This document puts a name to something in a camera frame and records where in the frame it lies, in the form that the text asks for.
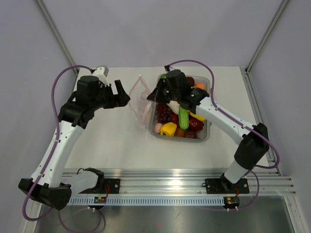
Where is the aluminium frame post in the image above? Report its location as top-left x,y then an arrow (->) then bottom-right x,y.
245,0 -> 291,75
35,0 -> 76,66

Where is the clear pink zip top bag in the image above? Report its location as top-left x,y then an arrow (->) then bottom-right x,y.
129,74 -> 153,130

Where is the clear plastic food container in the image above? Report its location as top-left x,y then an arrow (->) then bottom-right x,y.
148,74 -> 211,142

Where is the slotted white cable duct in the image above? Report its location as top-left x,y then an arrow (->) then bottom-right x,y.
68,196 -> 224,206

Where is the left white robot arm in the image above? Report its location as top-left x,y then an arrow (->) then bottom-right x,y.
18,75 -> 130,210

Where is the orange peach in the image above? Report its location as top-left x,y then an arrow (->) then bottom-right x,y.
194,83 -> 205,90

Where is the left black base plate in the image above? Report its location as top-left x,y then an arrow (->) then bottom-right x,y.
79,178 -> 121,195

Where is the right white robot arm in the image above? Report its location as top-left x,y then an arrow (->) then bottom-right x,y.
147,69 -> 269,193

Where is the green bitter gourd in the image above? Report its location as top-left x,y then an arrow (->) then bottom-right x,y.
178,107 -> 189,130

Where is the aluminium mounting rail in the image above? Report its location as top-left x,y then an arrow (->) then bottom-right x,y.
62,167 -> 297,196

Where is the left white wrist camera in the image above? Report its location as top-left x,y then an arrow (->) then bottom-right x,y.
92,66 -> 109,85

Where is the dark red grape bunch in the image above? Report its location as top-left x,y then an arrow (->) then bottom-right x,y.
155,103 -> 173,124

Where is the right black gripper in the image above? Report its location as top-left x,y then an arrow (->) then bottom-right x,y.
148,79 -> 180,105

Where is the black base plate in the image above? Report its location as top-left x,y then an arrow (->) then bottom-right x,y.
202,178 -> 250,194
79,178 -> 121,195

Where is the yellow bell pepper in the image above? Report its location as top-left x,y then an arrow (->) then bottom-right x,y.
160,122 -> 177,136

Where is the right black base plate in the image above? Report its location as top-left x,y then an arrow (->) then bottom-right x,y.
202,178 -> 250,194

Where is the pink egg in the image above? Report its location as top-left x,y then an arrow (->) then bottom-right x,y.
154,123 -> 162,133

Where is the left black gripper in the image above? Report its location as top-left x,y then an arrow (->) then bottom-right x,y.
90,80 -> 130,111

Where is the dark red apple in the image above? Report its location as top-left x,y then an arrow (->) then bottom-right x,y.
184,131 -> 197,139

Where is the right aluminium frame post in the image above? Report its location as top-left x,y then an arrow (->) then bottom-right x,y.
245,0 -> 291,75

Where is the red bell pepper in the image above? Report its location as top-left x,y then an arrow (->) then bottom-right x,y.
189,117 -> 204,131

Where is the left aluminium frame post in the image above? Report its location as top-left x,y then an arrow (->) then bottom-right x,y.
35,0 -> 76,66

